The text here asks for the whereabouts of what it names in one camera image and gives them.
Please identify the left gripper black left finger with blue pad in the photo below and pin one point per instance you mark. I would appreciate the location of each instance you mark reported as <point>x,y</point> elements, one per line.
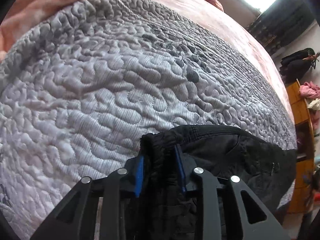
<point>95,208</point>

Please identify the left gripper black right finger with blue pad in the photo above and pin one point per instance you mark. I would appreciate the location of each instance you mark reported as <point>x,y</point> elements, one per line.
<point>225,208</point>

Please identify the black pants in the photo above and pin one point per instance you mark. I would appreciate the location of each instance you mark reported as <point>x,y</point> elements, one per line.
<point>162,211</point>

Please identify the orange wooden shelf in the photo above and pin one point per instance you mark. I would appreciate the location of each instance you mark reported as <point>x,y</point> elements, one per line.
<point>302,199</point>

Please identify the grey quilted bed cover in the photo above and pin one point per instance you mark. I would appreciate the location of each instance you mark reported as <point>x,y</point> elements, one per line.
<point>80,89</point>

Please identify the pink cloth on shelf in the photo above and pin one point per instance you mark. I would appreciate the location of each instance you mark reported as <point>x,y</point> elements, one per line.
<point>309,90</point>

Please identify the black bag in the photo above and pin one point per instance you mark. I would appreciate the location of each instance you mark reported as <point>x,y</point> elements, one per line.
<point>295,66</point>

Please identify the dark window curtain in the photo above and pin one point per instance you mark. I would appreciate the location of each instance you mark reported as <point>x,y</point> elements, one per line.
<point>280,24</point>

